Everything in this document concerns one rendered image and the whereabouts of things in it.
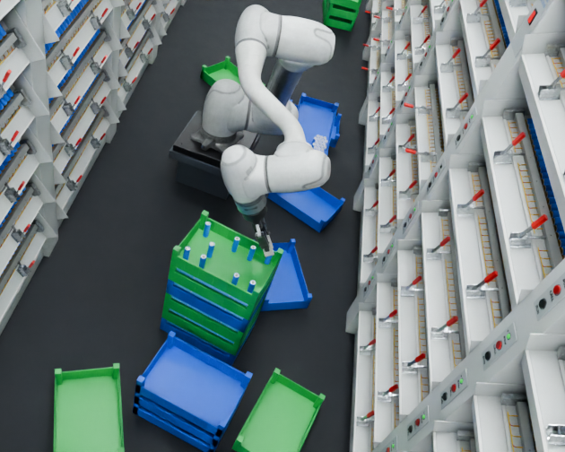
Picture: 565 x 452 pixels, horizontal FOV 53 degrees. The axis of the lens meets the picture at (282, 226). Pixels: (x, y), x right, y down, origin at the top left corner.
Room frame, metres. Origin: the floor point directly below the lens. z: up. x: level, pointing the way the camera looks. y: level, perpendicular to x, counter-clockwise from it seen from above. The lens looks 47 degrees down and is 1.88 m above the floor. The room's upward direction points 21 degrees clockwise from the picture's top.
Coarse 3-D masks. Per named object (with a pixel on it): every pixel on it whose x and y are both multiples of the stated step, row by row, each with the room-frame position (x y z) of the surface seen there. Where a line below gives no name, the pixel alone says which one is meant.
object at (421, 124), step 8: (416, 80) 2.04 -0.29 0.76; (424, 80) 2.05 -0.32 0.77; (432, 80) 2.05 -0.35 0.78; (416, 88) 2.03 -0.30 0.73; (424, 88) 2.04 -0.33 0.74; (416, 96) 1.98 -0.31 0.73; (424, 96) 1.98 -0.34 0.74; (416, 104) 1.93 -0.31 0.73; (424, 104) 1.93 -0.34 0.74; (416, 112) 1.87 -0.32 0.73; (440, 112) 1.88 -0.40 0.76; (416, 120) 1.82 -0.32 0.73; (424, 120) 1.83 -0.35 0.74; (416, 128) 1.79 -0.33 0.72; (424, 128) 1.78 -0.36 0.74; (416, 136) 1.77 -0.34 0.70; (424, 136) 1.73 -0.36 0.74; (440, 136) 1.73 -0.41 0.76; (424, 144) 1.68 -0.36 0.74; (440, 144) 1.69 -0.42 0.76; (424, 168) 1.56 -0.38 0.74; (432, 168) 1.56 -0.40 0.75; (424, 176) 1.52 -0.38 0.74
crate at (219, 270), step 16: (192, 240) 1.19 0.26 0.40; (208, 240) 1.21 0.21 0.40; (224, 240) 1.24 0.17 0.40; (240, 240) 1.24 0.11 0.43; (176, 256) 1.07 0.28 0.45; (192, 256) 1.13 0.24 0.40; (224, 256) 1.17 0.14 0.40; (240, 256) 1.20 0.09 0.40; (256, 256) 1.22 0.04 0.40; (272, 256) 1.23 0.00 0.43; (192, 272) 1.06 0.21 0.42; (208, 272) 1.06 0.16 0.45; (224, 272) 1.12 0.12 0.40; (240, 272) 1.14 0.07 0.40; (256, 272) 1.16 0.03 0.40; (272, 272) 1.14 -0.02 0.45; (224, 288) 1.04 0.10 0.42; (240, 288) 1.04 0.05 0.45; (256, 288) 1.04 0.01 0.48
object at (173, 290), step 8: (168, 280) 1.07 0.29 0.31; (272, 280) 1.22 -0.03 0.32; (168, 288) 1.07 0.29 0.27; (176, 288) 1.07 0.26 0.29; (176, 296) 1.07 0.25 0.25; (184, 296) 1.06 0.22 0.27; (192, 296) 1.06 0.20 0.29; (264, 296) 1.17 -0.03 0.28; (192, 304) 1.06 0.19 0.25; (200, 304) 1.05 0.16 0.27; (208, 304) 1.05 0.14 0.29; (208, 312) 1.05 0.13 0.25; (216, 312) 1.05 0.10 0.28; (224, 312) 1.04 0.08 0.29; (224, 320) 1.04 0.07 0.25; (232, 320) 1.04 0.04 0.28; (240, 320) 1.04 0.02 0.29; (248, 320) 1.03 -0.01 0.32; (240, 328) 1.03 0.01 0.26
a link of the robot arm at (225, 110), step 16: (224, 80) 1.97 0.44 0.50; (208, 96) 1.90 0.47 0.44; (224, 96) 1.89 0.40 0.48; (240, 96) 1.93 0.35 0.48; (208, 112) 1.87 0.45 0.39; (224, 112) 1.87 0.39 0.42; (240, 112) 1.89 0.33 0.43; (208, 128) 1.86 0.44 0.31; (224, 128) 1.87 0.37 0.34; (240, 128) 1.90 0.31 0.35
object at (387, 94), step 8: (384, 64) 2.74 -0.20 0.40; (392, 64) 2.74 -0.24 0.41; (384, 72) 2.74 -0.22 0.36; (392, 72) 2.73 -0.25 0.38; (384, 80) 2.66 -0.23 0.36; (392, 80) 2.56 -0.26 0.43; (384, 88) 2.55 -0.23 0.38; (392, 88) 2.59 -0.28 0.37; (384, 96) 2.51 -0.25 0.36; (392, 96) 2.52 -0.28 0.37; (384, 104) 2.45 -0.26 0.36; (392, 104) 2.45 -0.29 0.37; (384, 112) 2.38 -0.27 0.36; (392, 112) 2.30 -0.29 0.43; (384, 120) 2.29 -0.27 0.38; (384, 128) 2.25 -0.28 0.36
